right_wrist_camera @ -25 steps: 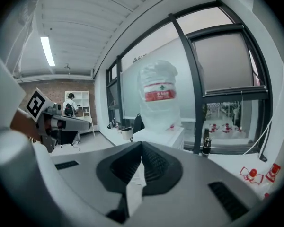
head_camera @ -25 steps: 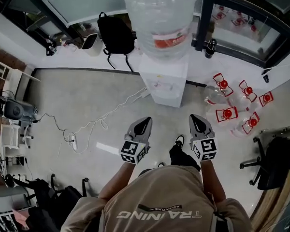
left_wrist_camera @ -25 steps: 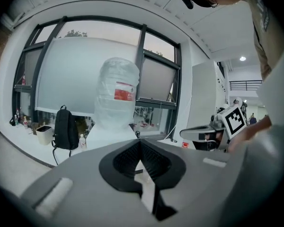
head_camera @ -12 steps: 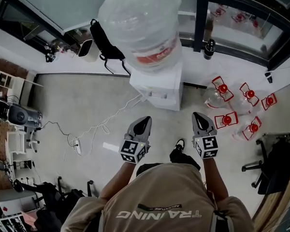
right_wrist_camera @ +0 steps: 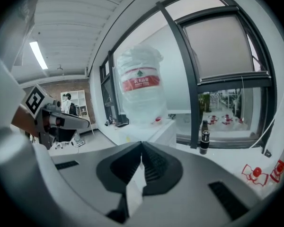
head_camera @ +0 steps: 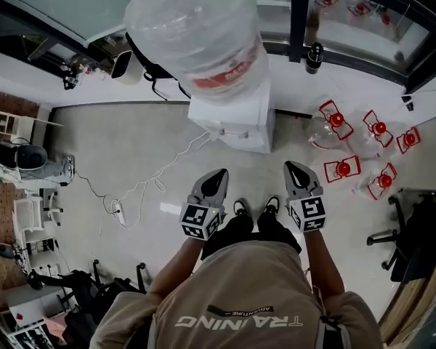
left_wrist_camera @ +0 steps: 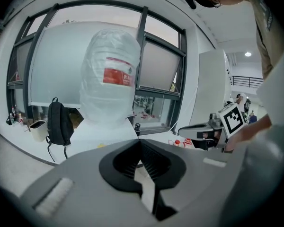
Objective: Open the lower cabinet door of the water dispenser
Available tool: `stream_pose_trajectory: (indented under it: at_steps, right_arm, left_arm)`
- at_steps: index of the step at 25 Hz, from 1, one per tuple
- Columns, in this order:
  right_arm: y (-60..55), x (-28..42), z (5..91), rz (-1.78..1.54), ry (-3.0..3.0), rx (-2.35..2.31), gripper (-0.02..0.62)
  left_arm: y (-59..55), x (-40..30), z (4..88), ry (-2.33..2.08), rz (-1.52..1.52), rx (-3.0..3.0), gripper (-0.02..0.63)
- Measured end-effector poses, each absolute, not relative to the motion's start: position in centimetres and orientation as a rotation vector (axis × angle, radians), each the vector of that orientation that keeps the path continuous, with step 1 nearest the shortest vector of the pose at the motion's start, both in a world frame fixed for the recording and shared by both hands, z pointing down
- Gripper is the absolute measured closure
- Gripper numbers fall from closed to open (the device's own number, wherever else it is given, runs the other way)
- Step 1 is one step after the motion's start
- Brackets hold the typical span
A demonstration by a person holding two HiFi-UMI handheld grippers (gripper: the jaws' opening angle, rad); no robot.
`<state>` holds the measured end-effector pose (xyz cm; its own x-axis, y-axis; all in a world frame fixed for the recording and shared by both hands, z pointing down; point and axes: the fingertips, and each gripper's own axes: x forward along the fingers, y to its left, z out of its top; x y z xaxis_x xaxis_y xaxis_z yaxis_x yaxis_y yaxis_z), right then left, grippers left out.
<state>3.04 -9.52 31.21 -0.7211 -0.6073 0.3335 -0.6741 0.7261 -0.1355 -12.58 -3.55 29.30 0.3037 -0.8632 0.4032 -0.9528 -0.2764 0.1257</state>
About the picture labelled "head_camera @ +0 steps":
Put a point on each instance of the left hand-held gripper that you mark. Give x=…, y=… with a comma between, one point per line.
x=198, y=218

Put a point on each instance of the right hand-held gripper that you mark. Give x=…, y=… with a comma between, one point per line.
x=310, y=213

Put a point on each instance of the white water dispenser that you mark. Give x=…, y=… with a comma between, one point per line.
x=250, y=122

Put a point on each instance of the person's right forearm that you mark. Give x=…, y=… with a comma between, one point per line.
x=321, y=264

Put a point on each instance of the person's left forearm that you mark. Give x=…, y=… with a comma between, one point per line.
x=178, y=264

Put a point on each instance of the large plastic-wrapped water bottle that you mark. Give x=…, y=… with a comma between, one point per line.
x=200, y=38

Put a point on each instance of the person's right black shoe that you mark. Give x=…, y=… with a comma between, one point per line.
x=271, y=205

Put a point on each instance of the person's black shoe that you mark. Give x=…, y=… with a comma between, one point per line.
x=242, y=209
x=271, y=205

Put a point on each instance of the person's black shorts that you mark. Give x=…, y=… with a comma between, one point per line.
x=240, y=231

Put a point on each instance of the person's left black shoe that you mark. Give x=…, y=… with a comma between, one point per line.
x=242, y=209

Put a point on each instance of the white power strip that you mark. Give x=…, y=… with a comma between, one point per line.
x=118, y=213

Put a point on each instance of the person's beige shirt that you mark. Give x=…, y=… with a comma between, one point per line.
x=240, y=289

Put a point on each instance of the black office chair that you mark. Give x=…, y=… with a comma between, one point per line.
x=418, y=235
x=91, y=293

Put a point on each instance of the wooden desk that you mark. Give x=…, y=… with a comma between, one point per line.
x=421, y=296

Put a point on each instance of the small black device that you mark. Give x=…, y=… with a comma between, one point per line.
x=407, y=102

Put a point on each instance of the black flask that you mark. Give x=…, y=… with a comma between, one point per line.
x=314, y=58

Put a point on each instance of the white chair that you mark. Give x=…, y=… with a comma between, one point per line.
x=32, y=211

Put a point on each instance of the white bin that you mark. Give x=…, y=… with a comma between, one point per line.
x=121, y=65

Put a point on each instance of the small black gadget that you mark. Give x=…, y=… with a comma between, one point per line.
x=70, y=81

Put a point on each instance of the white table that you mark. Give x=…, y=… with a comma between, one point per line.
x=29, y=304

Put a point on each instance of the white shelf unit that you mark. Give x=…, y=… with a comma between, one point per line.
x=7, y=122

